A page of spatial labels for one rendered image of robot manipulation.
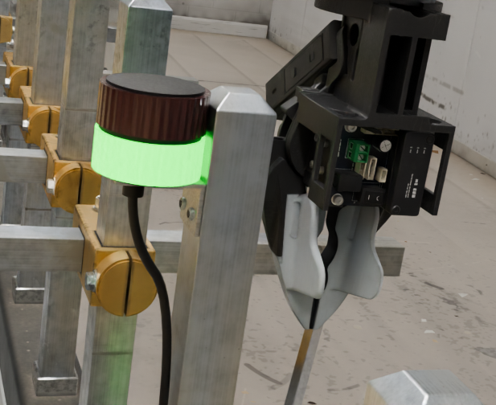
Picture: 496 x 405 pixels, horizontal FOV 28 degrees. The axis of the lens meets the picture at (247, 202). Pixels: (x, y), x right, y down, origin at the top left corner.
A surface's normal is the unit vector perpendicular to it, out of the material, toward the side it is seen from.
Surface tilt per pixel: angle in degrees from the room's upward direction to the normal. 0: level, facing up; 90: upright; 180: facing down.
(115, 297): 90
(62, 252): 90
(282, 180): 90
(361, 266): 86
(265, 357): 0
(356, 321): 0
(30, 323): 0
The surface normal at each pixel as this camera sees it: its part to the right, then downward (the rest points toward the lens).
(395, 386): -0.57, -0.70
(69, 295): 0.30, 0.32
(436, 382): 0.14, -0.95
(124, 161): -0.33, 0.23
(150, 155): 0.10, 0.30
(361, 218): -0.91, -0.08
